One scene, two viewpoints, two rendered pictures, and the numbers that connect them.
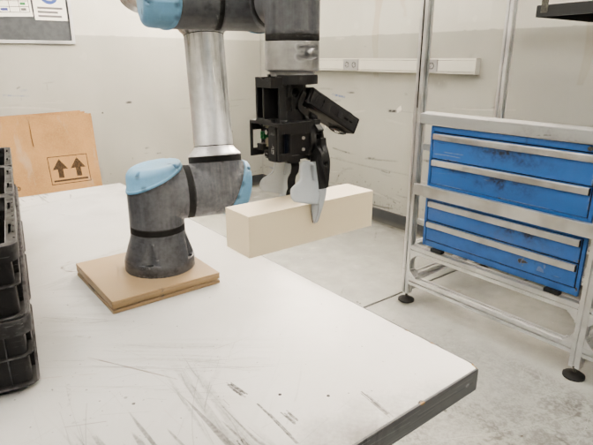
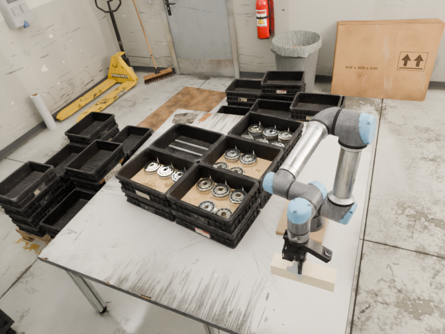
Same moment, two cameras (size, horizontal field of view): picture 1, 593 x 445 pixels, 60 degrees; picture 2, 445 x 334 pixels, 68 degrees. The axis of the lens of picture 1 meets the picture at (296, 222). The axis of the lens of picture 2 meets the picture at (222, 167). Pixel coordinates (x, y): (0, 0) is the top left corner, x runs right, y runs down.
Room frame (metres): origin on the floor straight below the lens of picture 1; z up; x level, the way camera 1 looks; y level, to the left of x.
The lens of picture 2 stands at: (0.27, -0.57, 2.09)
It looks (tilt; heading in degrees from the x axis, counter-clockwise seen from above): 39 degrees down; 68
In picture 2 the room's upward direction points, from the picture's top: 10 degrees counter-clockwise
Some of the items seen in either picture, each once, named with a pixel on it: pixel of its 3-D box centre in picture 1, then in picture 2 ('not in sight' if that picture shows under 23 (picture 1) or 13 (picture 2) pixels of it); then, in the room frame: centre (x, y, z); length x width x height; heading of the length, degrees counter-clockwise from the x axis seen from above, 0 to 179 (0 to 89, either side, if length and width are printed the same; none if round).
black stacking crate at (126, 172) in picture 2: not in sight; (157, 176); (0.48, 0.97, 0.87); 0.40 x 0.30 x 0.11; 119
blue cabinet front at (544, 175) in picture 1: (498, 203); not in sight; (2.00, -0.82, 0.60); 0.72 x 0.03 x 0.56; 38
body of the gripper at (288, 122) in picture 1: (288, 118); (296, 245); (0.74, 0.01, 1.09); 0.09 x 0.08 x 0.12; 128
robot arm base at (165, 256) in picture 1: (159, 244); (310, 214); (1.06, 0.30, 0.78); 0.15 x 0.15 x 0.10
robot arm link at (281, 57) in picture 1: (293, 58); (298, 232); (0.74, 0.00, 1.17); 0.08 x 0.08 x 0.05
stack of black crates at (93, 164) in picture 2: not in sight; (103, 175); (0.18, 1.91, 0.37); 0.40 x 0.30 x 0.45; 38
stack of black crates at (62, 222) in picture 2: not in sight; (77, 218); (-0.13, 1.66, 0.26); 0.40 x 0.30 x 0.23; 38
